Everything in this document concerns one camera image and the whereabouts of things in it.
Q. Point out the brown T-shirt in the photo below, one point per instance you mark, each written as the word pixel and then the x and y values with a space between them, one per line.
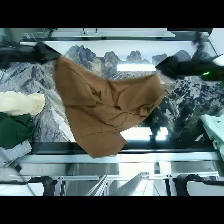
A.
pixel 100 103

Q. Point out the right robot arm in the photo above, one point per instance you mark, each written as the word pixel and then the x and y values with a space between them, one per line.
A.
pixel 186 66

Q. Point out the cream garment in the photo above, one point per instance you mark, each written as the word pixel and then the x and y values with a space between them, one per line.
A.
pixel 20 102

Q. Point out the dark green garment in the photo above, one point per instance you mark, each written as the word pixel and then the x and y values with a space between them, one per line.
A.
pixel 15 130

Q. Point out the pale green garment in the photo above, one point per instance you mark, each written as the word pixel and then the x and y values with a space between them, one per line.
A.
pixel 215 130

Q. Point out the grey garment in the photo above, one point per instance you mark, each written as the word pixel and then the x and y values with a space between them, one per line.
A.
pixel 11 154

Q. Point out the silver frame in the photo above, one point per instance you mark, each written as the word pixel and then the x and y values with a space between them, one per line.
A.
pixel 166 157

